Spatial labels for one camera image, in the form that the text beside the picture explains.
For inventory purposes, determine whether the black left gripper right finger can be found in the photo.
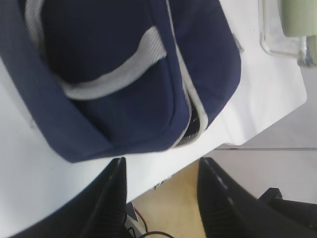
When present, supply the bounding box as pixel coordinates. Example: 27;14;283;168
197;157;317;238

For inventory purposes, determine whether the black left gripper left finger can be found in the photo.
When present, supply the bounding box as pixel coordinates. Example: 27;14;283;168
15;157;127;238

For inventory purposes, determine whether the navy blue lunch bag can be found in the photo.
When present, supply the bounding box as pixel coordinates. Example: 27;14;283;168
0;0;241;163

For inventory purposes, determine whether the green lidded glass container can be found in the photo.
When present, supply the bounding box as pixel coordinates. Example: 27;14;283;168
258;0;317;68

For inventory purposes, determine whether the black object under table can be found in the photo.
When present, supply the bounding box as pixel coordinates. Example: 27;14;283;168
259;187;283;203

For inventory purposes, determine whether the red wire on floor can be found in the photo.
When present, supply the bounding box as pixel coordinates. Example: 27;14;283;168
133;207;151;234

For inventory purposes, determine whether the black cable on floor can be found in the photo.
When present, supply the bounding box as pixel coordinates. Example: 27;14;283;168
126;210;174;238

